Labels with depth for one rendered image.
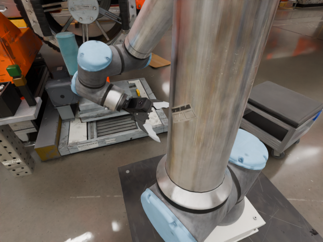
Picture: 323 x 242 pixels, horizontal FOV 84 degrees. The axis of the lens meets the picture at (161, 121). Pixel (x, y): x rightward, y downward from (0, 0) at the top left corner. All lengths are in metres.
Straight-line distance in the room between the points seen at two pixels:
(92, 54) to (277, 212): 0.82
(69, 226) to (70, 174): 0.32
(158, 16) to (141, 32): 0.07
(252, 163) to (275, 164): 0.97
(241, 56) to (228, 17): 0.04
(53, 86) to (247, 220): 1.29
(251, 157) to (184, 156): 0.22
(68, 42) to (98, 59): 0.54
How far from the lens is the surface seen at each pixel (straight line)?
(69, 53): 1.09
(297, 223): 0.87
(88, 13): 1.03
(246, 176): 0.49
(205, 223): 0.39
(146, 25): 0.51
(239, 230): 0.68
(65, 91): 1.39
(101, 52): 0.57
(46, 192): 1.30
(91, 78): 0.59
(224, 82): 0.21
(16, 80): 1.06
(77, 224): 1.13
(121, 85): 1.61
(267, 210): 0.84
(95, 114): 1.45
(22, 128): 1.53
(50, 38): 0.98
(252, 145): 0.51
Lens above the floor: 0.98
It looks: 40 degrees down
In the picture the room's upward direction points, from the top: straight up
